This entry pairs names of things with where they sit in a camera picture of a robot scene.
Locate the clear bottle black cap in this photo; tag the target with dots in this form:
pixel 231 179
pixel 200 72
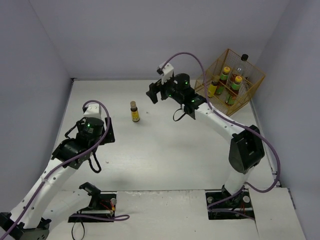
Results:
pixel 241 67

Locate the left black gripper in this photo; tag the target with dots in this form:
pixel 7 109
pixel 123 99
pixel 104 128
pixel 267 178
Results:
pixel 110 130

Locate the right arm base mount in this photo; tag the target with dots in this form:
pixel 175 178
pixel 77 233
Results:
pixel 238 208

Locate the yellow wire basket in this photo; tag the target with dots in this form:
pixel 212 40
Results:
pixel 247 89

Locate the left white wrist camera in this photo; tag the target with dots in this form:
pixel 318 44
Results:
pixel 93 110

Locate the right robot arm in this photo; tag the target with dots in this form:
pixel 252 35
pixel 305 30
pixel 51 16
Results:
pixel 245 147

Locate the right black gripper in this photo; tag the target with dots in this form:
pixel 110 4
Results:
pixel 163 90

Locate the green-label sauce bottle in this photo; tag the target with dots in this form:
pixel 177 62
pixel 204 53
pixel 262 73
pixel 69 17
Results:
pixel 234 90
pixel 223 80

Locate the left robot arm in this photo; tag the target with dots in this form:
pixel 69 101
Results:
pixel 32 218

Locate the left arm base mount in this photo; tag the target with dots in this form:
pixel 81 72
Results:
pixel 105 208

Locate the small yellow-label brown bottle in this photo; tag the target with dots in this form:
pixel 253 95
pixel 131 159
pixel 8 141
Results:
pixel 134 112

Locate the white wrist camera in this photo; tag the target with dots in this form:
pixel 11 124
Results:
pixel 166 71
pixel 93 110

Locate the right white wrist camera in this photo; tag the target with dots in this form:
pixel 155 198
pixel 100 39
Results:
pixel 166 71

